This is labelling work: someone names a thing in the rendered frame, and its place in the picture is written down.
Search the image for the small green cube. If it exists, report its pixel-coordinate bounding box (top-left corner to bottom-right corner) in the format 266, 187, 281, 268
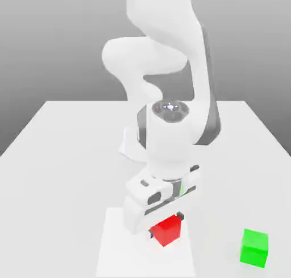
239, 228, 269, 269

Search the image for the small red cube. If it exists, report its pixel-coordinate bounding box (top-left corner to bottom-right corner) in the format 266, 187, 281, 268
149, 214, 183, 248

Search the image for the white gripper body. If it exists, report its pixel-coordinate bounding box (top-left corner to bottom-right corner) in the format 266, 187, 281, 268
122, 169, 202, 236

